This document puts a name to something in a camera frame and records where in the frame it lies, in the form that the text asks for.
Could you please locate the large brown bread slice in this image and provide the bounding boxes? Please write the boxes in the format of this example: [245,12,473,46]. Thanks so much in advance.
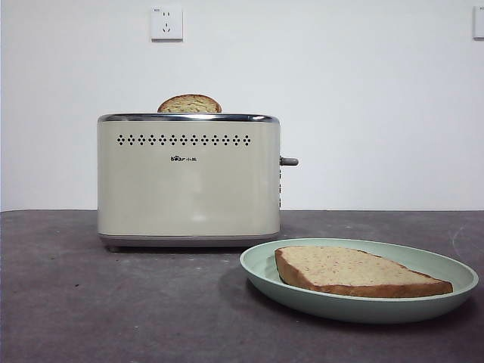
[274,245,454,299]

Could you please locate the small brown bread slice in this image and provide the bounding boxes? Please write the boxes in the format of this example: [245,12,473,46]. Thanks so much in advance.
[157,94,222,113]

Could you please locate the white wall socket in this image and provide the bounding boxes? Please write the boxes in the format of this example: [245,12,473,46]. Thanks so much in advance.
[150,5,184,42]

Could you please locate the white wall plate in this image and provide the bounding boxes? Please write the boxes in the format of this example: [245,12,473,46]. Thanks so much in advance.
[473,5,484,40]

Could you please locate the cream two-slot toaster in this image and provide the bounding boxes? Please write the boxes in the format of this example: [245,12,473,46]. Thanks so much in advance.
[96,113,299,253]

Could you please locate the pale green round plate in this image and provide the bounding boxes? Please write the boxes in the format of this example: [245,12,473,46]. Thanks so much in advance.
[239,237,479,324]

